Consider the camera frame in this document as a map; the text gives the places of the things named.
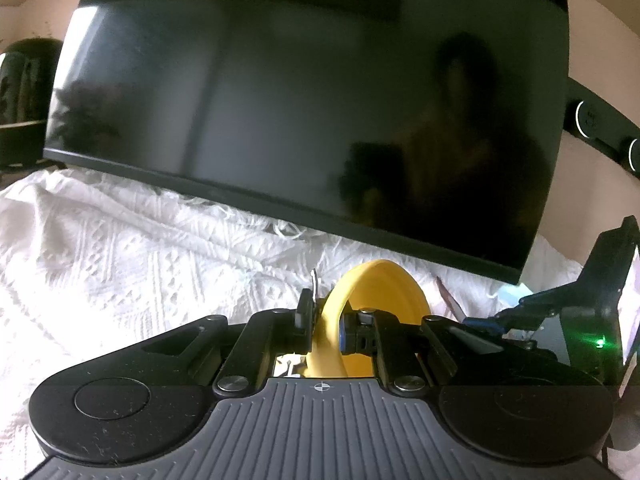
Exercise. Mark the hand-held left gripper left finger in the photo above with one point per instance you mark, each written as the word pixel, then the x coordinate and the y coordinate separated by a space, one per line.
pixel 305 330

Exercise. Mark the blue face mask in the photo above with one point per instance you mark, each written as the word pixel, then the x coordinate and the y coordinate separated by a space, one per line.
pixel 515 294

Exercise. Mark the pink pen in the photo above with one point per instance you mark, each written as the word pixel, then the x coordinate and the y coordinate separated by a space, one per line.
pixel 450 300

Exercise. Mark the black computer monitor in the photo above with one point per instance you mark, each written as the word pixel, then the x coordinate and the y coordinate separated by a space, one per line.
pixel 300 110

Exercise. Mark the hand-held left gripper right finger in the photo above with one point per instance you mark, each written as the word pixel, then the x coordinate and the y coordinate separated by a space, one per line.
pixel 357 335

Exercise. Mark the yellow plastic plate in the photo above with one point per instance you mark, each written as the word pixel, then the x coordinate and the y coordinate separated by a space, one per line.
pixel 372 285

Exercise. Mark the black bar with round rings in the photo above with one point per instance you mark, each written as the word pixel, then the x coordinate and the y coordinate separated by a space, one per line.
pixel 595 115

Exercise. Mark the white knitted tablecloth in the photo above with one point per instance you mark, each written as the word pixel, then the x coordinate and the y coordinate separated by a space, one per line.
pixel 150 270

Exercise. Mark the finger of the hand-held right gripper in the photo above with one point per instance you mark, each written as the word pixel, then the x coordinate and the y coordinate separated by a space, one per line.
pixel 555 295
pixel 482 326

